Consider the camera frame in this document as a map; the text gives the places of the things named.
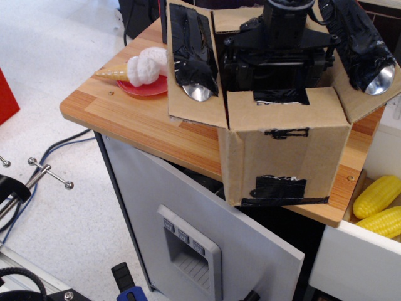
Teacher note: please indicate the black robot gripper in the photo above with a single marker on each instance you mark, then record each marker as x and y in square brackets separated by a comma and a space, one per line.
[290, 58]

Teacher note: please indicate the brown cardboard box with flaps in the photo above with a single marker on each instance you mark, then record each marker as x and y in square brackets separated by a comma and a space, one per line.
[274, 154]

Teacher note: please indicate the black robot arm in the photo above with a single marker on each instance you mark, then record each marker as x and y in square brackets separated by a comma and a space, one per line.
[287, 12]

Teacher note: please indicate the metal spoon taped left flap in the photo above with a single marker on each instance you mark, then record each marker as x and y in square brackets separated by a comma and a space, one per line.
[197, 92]

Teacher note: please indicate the metal spoon taped flap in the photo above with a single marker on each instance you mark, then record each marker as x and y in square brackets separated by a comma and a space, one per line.
[382, 82]
[197, 92]

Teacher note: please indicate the metal spoon taped right flap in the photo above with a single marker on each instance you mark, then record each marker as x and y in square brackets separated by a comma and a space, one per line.
[382, 82]

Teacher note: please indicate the red plastic plate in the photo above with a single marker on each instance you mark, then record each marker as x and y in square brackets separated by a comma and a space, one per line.
[156, 88]

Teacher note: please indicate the toy ice cream cone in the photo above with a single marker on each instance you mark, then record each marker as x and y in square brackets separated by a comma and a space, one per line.
[143, 69]

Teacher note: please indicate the black device behind table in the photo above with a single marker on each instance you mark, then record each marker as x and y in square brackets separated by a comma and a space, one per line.
[137, 15]

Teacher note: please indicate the upper yellow toy corn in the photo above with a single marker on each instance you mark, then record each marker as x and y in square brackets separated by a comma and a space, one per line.
[377, 197]

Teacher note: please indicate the yellow toy corn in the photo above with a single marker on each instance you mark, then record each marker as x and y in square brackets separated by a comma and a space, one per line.
[385, 223]
[377, 197]

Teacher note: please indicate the grey toy fridge cabinet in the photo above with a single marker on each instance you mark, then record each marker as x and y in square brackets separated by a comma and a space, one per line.
[191, 244]

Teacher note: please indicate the lower yellow toy corn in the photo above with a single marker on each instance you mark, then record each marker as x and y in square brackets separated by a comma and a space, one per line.
[385, 223]

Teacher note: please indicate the white drawer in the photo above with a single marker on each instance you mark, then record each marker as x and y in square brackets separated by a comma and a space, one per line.
[353, 263]

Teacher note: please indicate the red box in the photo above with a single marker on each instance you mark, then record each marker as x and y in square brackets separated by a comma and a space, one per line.
[9, 106]

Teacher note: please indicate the metal screw clamp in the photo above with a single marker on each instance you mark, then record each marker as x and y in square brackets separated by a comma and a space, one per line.
[19, 192]

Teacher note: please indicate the blue black clamp handle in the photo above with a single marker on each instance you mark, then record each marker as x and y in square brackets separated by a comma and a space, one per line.
[126, 285]

